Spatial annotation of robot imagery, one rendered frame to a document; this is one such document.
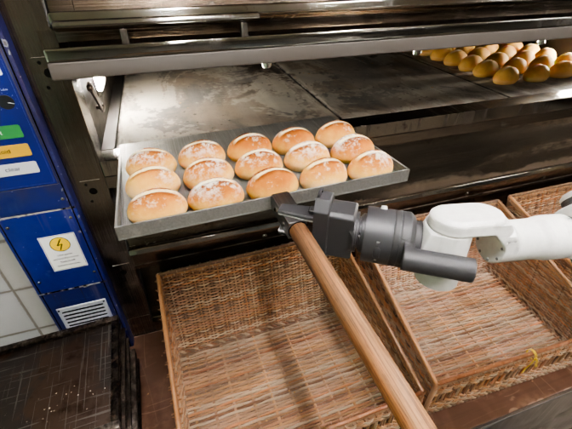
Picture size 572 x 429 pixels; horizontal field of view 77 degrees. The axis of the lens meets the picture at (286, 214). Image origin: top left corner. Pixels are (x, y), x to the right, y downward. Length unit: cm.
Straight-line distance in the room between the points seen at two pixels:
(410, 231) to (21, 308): 99
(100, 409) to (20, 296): 40
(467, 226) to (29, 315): 107
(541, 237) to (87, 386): 90
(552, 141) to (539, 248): 93
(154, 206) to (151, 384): 66
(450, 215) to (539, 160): 99
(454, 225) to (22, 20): 78
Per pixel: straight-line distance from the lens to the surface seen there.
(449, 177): 127
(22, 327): 125
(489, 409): 121
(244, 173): 72
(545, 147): 154
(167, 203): 63
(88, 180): 93
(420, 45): 83
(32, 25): 83
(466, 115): 120
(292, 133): 81
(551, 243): 68
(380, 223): 55
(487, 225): 57
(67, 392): 97
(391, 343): 103
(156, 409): 113
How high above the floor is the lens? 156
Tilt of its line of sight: 36 degrees down
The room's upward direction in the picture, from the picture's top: straight up
